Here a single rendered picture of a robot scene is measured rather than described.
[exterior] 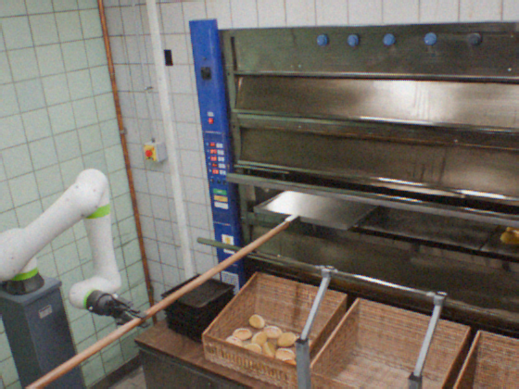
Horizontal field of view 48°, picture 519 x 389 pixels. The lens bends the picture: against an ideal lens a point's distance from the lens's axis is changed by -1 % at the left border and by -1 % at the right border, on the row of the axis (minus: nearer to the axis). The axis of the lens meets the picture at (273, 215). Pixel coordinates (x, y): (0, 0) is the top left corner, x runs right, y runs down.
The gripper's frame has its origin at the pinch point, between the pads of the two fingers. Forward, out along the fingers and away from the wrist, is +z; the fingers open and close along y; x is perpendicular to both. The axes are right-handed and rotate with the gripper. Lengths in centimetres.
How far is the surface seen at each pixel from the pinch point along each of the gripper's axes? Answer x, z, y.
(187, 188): -102, -73, -8
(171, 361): -48, -46, 66
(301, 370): -43, 40, 36
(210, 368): -49, -18, 60
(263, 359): -54, 11, 47
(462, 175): -103, 81, -35
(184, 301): -66, -48, 40
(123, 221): -91, -121, 17
